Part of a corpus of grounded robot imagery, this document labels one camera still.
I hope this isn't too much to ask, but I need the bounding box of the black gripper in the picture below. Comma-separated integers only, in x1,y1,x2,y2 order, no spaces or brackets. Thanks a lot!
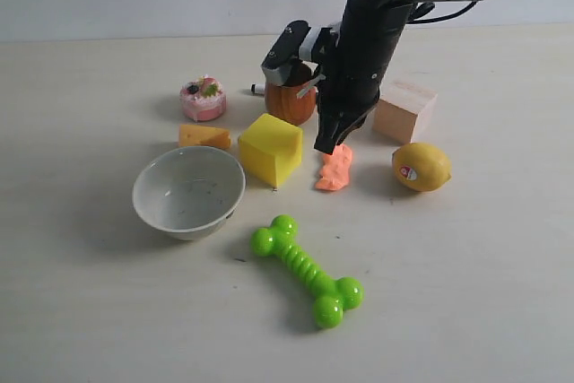
314,0,413,154

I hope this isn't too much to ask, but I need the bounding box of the orange toy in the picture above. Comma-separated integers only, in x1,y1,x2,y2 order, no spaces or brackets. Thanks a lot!
315,144,353,192

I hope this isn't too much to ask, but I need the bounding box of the light wooden cube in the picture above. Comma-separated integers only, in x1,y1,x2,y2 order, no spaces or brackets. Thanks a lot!
372,80,438,144

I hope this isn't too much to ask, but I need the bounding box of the brown wooden cup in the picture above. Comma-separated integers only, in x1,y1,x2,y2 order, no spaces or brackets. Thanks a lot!
264,63,317,126

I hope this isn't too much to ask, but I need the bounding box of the yellow foam cube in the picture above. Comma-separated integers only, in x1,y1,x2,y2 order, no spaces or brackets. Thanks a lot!
238,113,303,188

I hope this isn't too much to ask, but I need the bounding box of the yellow lemon with sticker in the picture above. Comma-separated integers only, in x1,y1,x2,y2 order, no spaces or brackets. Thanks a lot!
392,143,452,192

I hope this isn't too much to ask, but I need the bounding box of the black white marker pen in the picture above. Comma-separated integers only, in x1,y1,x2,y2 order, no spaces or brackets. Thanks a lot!
250,83,265,96

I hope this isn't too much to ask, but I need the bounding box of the pink toy cake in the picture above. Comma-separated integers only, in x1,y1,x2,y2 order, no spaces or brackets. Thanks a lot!
179,75,227,122

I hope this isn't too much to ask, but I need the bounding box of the yellow cheese wedge toy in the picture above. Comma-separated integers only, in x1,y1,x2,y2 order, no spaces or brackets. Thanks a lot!
178,124,231,150

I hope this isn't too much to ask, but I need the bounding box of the white ceramic bowl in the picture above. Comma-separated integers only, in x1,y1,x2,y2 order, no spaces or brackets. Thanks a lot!
132,146,246,241

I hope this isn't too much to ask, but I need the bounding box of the green toy dog bone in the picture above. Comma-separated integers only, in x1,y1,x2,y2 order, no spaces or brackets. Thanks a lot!
250,214,364,329

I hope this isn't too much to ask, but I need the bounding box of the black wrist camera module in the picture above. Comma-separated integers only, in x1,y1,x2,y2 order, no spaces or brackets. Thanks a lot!
261,20,340,100

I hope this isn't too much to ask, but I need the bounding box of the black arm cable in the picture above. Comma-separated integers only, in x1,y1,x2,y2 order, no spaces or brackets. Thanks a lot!
406,0,480,25

